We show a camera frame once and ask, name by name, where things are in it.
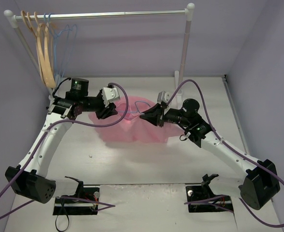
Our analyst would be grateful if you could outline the wooden hanger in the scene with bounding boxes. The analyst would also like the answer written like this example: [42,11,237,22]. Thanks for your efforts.
[33,12,56,89]
[21,10,51,88]
[33,12,56,88]

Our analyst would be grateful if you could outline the white clothes rack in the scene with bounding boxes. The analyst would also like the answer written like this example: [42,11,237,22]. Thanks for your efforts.
[4,3,194,91]

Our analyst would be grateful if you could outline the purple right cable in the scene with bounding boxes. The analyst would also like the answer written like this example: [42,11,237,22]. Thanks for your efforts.
[164,79,284,228]

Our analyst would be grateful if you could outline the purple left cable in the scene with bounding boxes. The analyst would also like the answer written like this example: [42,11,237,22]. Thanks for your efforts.
[0,82,129,222]

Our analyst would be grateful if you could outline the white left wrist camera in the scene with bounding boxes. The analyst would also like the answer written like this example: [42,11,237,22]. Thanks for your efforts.
[102,87,120,107]

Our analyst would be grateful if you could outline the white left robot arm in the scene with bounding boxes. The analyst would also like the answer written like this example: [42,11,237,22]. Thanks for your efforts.
[5,78,120,203]

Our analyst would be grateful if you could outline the pink t shirt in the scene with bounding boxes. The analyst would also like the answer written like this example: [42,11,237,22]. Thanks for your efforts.
[95,96,183,143]

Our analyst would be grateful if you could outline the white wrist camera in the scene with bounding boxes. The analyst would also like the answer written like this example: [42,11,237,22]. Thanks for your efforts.
[157,91,172,105]
[102,87,120,107]

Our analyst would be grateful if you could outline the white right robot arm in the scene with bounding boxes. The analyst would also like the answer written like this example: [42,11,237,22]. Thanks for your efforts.
[140,99,280,210]

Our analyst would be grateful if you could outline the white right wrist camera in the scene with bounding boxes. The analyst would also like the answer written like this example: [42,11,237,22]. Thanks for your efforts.
[157,91,172,105]

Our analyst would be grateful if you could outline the purple cable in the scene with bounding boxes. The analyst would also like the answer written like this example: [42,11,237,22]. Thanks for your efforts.
[164,79,284,228]
[0,82,129,222]

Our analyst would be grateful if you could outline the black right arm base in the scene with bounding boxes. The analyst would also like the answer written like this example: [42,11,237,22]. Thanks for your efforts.
[185,174,234,213]

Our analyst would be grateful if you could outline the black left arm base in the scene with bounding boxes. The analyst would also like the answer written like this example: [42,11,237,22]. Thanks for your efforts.
[53,176,100,216]

